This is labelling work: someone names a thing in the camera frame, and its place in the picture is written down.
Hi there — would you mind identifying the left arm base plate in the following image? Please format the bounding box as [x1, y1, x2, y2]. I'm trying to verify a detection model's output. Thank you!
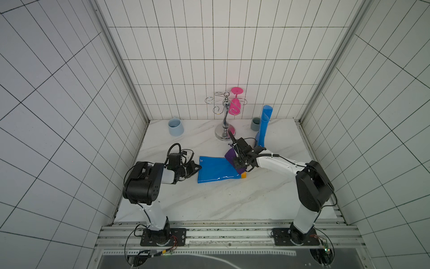
[140, 228, 187, 248]

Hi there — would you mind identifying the purple cloth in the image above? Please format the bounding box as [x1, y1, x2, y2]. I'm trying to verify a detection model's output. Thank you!
[225, 148, 246, 174]

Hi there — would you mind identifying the light blue mug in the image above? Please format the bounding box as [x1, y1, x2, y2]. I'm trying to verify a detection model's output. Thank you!
[168, 118, 184, 137]

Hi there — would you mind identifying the blue rubber boot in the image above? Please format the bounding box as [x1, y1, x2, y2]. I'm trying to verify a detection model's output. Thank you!
[255, 105, 273, 148]
[197, 156, 247, 184]

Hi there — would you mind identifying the pink wine glass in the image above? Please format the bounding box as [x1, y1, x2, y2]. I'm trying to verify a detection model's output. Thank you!
[228, 87, 244, 116]

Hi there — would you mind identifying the grey-green mug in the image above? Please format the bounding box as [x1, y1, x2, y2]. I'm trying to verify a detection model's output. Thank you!
[250, 117, 261, 132]

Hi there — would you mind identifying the aluminium mounting rail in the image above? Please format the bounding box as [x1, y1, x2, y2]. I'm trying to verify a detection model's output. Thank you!
[95, 220, 365, 253]

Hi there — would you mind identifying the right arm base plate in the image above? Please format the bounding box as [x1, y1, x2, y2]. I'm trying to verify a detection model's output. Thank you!
[271, 228, 320, 247]

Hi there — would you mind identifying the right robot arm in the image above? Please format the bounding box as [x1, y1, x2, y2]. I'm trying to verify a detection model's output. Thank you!
[231, 137, 334, 245]

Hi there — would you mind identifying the chrome glass holder stand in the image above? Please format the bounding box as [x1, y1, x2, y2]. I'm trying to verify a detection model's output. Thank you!
[205, 91, 247, 141]

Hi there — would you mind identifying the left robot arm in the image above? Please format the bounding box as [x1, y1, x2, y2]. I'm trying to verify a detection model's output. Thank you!
[123, 151, 202, 241]

